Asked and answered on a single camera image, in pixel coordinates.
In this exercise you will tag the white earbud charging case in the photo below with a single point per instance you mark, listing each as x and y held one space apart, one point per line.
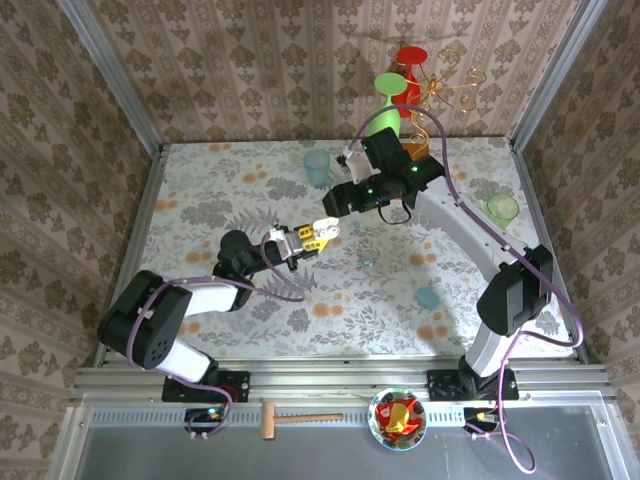
327 229

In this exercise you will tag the blue earbud charging case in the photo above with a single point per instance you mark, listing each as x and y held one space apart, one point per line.
428 297

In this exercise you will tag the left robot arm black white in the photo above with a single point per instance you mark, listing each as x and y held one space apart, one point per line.
145 325

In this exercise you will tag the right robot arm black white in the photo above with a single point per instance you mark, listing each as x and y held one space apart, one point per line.
465 220

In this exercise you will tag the teal plastic cup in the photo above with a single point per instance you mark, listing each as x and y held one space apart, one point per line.
316 167

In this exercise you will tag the floral patterned table cover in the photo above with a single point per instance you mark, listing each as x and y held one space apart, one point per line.
350 320

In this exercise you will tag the green wine glass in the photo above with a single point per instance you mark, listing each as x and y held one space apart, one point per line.
390 82

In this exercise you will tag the green plastic cup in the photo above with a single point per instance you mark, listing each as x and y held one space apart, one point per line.
502 210

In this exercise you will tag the red wine glass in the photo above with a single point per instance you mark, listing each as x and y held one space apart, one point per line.
411 55

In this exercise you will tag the small circuit board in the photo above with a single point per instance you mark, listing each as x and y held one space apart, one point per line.
202 415
477 416

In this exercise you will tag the wooden mallet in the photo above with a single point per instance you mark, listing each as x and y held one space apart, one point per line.
268 420

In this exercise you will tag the perforated metal strip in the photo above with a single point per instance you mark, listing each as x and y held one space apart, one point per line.
150 416

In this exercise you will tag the yellow candy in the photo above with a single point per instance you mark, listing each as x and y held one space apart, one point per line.
397 415

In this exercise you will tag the red candy wrapper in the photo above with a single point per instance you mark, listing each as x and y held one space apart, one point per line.
411 407

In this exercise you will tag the grey sheet metal platform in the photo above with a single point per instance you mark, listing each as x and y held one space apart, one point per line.
325 460

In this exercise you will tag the patterned ceramic bowl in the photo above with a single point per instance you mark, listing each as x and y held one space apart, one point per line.
397 443

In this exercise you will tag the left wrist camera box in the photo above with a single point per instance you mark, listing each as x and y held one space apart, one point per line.
280 240

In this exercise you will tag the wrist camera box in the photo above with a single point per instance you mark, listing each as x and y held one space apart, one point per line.
357 167
280 240

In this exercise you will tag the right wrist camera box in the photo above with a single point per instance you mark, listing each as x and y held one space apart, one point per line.
357 167

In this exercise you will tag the aluminium side rail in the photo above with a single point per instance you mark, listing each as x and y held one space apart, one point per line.
132 250
534 200

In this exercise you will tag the long aluminium base rail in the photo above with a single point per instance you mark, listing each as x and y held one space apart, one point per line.
340 380

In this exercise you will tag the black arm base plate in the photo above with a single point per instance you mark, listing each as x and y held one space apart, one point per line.
235 387
440 385

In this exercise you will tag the aluminium frame post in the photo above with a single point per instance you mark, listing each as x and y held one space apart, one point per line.
114 75
555 75

